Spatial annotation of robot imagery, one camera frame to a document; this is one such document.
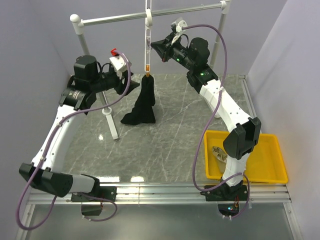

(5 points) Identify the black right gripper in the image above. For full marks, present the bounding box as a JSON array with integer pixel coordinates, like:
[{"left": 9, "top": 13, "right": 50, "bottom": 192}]
[{"left": 150, "top": 32, "right": 195, "bottom": 72}]

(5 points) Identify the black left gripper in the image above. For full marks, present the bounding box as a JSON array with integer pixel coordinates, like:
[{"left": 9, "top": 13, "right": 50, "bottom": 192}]
[{"left": 90, "top": 68, "right": 140, "bottom": 96}]

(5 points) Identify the orange clothes clip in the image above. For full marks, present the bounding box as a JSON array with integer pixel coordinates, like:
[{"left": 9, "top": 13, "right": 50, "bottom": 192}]
[{"left": 145, "top": 64, "right": 150, "bottom": 77}]

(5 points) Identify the white plastic hanger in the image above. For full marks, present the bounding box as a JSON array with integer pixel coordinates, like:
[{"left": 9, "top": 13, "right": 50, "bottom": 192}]
[{"left": 144, "top": 0, "right": 153, "bottom": 72}]

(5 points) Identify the black underwear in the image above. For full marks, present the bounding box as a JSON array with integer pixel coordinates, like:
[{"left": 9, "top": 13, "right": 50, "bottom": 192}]
[{"left": 120, "top": 75, "right": 156, "bottom": 126}]

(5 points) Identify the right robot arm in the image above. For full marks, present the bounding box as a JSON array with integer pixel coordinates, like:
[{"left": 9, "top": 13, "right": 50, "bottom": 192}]
[{"left": 150, "top": 33, "right": 262, "bottom": 200}]

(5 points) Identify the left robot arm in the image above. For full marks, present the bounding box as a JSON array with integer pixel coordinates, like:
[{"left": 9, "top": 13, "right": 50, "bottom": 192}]
[{"left": 19, "top": 51, "right": 132, "bottom": 201}]

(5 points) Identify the white metal clothes rack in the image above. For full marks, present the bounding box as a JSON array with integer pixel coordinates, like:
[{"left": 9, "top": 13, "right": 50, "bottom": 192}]
[{"left": 69, "top": 0, "right": 232, "bottom": 141}]

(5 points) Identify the beige cloth in bin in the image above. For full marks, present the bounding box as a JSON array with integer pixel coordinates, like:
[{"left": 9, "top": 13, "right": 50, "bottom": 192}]
[{"left": 211, "top": 146, "right": 228, "bottom": 174}]

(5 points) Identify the yellow plastic bin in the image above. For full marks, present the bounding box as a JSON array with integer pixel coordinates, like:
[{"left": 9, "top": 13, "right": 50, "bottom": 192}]
[{"left": 204, "top": 130, "right": 288, "bottom": 184}]

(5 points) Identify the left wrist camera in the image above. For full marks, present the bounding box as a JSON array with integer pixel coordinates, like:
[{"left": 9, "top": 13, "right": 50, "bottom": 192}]
[{"left": 109, "top": 48, "right": 132, "bottom": 78}]

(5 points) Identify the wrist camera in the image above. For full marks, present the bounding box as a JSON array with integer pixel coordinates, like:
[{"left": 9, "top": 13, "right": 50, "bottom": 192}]
[
  {"left": 109, "top": 48, "right": 132, "bottom": 78},
  {"left": 170, "top": 17, "right": 188, "bottom": 35}
]

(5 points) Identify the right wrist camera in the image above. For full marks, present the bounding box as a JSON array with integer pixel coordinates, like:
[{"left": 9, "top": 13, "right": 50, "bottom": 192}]
[{"left": 170, "top": 17, "right": 188, "bottom": 35}]

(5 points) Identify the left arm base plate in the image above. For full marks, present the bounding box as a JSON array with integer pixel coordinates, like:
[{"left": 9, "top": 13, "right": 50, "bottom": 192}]
[{"left": 70, "top": 186, "right": 117, "bottom": 202}]

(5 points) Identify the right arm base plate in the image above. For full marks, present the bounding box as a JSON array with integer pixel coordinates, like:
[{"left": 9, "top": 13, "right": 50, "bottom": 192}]
[{"left": 200, "top": 185, "right": 250, "bottom": 202}]

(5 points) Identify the aluminium front rail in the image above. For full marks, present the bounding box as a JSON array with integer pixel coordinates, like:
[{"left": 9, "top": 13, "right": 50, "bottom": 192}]
[{"left": 16, "top": 182, "right": 294, "bottom": 240}]

